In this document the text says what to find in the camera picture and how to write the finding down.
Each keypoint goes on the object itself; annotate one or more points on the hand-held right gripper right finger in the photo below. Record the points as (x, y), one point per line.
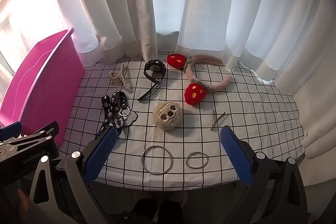
(236, 155)

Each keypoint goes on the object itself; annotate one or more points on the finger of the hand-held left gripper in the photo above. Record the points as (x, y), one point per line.
(10, 128)
(47, 127)

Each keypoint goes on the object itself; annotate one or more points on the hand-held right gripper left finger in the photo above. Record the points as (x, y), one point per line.
(101, 154)

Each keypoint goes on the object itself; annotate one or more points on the pink plastic storage bin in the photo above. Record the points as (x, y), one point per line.
(39, 82)

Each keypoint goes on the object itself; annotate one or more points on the red crochet cherry plush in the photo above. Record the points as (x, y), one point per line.
(194, 94)

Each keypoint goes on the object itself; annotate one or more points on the person's left hand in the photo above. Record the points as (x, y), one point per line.
(23, 200)

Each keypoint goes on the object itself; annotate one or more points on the thin metal hairpin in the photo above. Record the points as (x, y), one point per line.
(218, 121)

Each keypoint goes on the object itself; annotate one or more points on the white black-grid tablecloth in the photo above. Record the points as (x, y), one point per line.
(195, 138)

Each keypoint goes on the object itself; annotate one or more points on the beige plush sloth charm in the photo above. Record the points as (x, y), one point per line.
(168, 121)

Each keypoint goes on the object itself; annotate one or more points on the pearl hair claw clip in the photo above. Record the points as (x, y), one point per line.
(114, 77)

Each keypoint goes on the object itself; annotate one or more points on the person's legs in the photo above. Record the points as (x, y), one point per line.
(157, 211)

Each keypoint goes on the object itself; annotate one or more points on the black digital wristwatch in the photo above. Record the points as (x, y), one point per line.
(160, 70)

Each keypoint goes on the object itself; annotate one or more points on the white curtain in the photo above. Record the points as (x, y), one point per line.
(210, 3)

